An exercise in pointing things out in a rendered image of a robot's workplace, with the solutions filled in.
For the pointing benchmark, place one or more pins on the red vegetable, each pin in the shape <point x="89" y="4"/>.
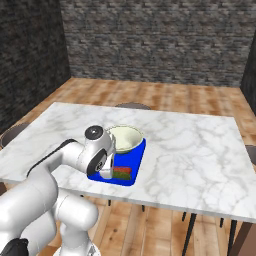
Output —
<point x="122" y="169"/>

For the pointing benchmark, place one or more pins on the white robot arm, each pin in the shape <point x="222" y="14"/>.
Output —
<point x="30" y="200"/>

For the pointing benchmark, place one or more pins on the pale green bowl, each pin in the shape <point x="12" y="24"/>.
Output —
<point x="126" y="138"/>

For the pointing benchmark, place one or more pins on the dark brown stool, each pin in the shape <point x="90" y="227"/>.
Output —
<point x="13" y="132"/>
<point x="251" y="154"/>
<point x="2" y="188"/>
<point x="133" y="106"/>

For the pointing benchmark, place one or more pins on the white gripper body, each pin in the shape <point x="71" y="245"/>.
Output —
<point x="106" y="171"/>

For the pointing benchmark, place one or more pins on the black table leg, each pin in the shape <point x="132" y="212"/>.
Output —
<point x="109" y="202"/>
<point x="189" y="235"/>
<point x="184" y="216"/>
<point x="232" y="238"/>
<point x="143" y="208"/>
<point x="221" y="222"/>

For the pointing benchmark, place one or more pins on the green vegetable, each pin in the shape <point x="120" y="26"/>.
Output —
<point x="122" y="175"/>

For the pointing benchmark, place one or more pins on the blue tray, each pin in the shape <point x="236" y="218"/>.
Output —
<point x="136" y="163"/>

